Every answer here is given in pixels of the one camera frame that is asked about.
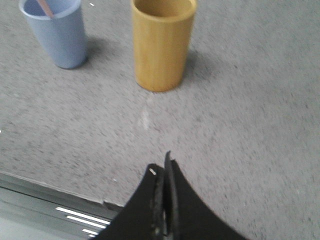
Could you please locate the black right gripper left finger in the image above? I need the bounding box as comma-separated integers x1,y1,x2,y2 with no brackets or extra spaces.
94,163,164,240

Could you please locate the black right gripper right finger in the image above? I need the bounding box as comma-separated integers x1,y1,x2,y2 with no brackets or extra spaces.
163,151,246,240

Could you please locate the blue plastic cup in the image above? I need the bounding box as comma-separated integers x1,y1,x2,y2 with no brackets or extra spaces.
18,0,87,69

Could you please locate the pink chopstick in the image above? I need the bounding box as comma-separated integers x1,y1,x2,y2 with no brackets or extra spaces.
36,0,54,19

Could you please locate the bamboo wooden cylinder holder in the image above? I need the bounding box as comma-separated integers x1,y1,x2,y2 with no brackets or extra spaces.
131,0,198,92

